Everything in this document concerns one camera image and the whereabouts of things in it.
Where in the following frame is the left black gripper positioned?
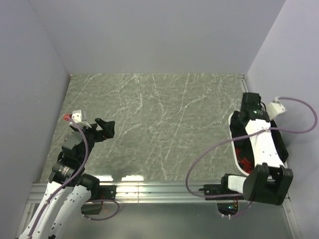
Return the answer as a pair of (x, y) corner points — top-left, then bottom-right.
(73, 117), (115, 163)

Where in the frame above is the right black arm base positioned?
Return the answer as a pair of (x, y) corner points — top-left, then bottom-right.
(200, 184), (223, 201)

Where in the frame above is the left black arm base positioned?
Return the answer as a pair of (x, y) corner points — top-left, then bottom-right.
(98, 185), (117, 201)

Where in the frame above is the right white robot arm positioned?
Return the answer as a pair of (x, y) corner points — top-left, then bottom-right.
(219, 93), (293, 206)

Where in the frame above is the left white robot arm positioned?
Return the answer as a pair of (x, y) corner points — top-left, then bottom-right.
(19, 114), (116, 239)

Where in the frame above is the red black plaid shirt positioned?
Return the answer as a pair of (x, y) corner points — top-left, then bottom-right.
(235, 147), (255, 174)

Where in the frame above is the white plastic laundry basket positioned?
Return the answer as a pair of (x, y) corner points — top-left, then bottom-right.
(228, 111), (289, 178)

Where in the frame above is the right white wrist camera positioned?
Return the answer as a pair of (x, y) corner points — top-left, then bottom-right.
(266, 97), (287, 120)

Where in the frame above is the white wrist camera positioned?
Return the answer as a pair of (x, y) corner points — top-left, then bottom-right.
(63, 110), (91, 128)
(266, 97), (287, 120)

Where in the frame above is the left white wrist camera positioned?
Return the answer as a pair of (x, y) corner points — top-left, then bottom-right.
(63, 110), (91, 128)

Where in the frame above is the aluminium mounting rail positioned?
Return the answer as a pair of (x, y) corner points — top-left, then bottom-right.
(27, 181), (291, 205)

